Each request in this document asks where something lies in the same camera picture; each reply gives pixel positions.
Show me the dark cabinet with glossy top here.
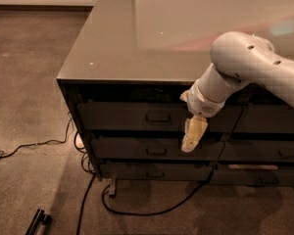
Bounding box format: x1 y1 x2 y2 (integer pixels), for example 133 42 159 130
57 0 294 183

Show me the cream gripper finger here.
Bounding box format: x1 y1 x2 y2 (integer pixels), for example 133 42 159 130
181 116 208 153

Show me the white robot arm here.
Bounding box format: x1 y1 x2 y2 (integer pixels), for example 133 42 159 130
180 31 294 153

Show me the thin black floor cable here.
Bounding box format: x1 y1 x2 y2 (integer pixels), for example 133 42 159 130
0 112 96 174

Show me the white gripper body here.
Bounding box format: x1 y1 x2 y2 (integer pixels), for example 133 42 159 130
180 80 225 118

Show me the black metal bracket on floor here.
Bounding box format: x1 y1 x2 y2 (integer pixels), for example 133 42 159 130
25 209 52 235

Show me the drawer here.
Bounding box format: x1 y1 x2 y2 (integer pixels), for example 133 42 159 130
91 137 223 161
100 163 212 181
220 140 294 163
210 164 294 187
76 101 243 133
234 104 294 135

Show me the thick black floor cable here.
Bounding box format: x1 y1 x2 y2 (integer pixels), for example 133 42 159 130
75 108 244 235

